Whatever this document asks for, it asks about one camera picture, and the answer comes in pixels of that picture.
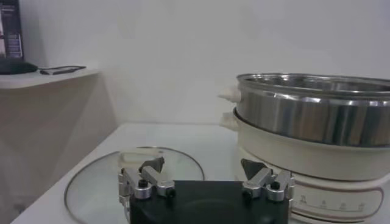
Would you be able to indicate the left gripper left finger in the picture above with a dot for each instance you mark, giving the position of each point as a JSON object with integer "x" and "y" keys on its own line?
{"x": 152, "y": 179}

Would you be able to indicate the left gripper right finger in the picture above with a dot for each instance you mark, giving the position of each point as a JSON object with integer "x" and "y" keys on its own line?
{"x": 259, "y": 179}

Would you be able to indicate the round glass pot lid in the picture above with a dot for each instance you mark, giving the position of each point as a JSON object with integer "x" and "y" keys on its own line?
{"x": 91, "y": 188}

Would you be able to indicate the stainless steel steamer basket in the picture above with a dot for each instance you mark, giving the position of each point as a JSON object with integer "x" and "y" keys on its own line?
{"x": 304, "y": 115}

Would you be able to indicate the cream electric cooker base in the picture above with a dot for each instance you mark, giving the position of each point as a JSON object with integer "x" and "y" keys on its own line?
{"x": 304, "y": 161}

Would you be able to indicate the white side table with mouse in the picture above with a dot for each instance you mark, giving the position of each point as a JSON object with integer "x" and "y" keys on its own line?
{"x": 45, "y": 121}

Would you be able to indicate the black computer mouse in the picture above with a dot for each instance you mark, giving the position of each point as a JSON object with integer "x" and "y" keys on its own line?
{"x": 15, "y": 67}

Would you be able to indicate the dark screen device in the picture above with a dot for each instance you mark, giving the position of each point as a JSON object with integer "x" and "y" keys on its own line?
{"x": 10, "y": 30}

